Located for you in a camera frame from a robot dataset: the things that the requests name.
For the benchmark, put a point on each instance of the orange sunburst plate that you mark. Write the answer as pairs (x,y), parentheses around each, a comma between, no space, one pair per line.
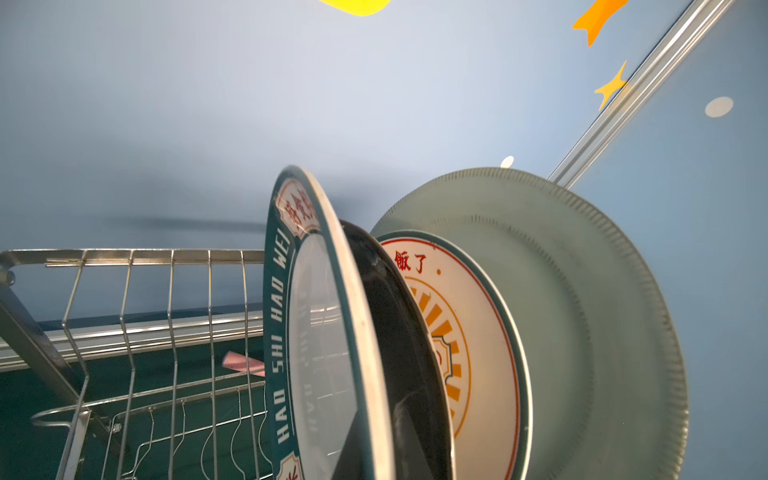
(481,359)

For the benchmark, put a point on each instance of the green rim lettered plate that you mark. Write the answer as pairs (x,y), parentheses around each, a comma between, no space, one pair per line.
(328,414)

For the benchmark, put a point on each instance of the dark blue speckled plate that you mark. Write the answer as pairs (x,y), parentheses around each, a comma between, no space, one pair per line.
(420,419)

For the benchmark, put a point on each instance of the plain pale green plate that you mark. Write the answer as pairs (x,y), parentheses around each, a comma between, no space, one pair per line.
(609,388)

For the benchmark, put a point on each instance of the stainless steel dish rack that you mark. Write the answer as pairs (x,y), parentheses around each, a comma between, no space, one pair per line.
(111,364)

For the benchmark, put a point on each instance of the pink purple silicone spatula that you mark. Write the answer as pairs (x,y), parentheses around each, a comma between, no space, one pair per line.
(243,364)

